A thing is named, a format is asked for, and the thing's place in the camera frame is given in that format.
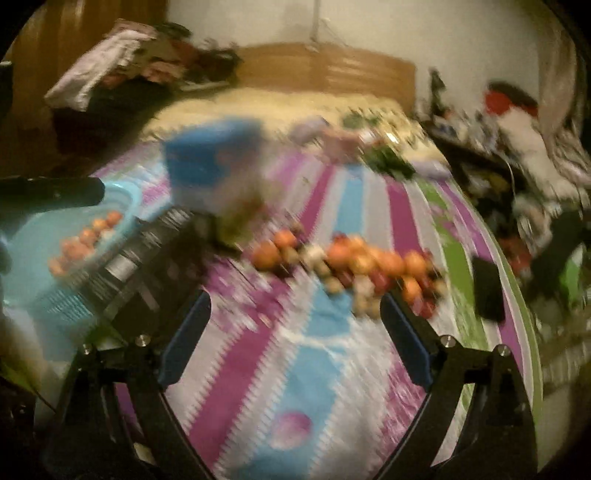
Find large rough brown orange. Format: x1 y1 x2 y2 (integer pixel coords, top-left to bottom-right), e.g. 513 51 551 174
250 241 283 271

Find blue plastic colander basket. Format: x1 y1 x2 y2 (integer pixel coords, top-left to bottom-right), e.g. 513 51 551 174
2 181 142 307

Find black smartphone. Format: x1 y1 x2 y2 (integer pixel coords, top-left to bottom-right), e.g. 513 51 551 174
472 256 506 324

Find black product box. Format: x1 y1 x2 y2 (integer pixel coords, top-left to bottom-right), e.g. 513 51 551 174
27 207 219 351

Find purple striped floral bedsheet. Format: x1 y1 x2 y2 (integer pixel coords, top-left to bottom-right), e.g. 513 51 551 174
91 138 544 480

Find blue green cardboard box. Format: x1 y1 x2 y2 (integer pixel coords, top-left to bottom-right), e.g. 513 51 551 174
162 117 263 221

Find big orange mandarin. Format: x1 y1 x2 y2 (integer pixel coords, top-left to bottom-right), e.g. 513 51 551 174
325 241 353 271

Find cream zigzag quilt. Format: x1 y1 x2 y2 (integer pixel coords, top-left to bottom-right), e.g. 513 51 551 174
139 88 426 150

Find green leafy vegetables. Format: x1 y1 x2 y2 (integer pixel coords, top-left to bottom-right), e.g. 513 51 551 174
363 145 416 180

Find pile of clothes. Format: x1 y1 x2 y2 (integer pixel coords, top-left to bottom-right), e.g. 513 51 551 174
485 81 590 200

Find wooden headboard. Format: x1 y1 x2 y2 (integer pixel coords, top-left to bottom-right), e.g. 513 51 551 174
236 42 417 113

